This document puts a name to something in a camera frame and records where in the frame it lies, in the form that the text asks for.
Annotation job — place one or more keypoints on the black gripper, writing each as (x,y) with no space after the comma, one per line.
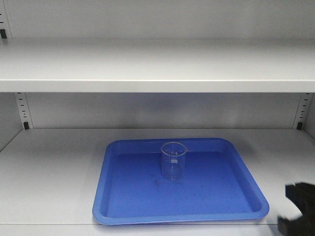
(302,194)

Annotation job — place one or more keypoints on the clear glass 100ml beaker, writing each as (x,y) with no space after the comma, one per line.
(173,160)

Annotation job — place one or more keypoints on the grey cabinet lower shelf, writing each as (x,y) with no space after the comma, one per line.
(48,180)

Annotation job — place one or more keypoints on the grey cabinet shelf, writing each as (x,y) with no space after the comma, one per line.
(48,180)
(171,66)

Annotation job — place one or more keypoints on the grey cabinet upper shelf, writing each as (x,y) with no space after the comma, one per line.
(171,66)

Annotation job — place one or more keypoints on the blue plastic tray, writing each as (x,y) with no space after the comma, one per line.
(216,185)

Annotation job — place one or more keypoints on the right shelf rail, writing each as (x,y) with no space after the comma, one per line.
(302,110)

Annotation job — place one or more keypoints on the shelf rail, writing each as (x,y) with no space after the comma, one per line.
(302,110)
(23,109)

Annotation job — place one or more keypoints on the left shelf rail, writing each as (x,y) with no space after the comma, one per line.
(23,109)

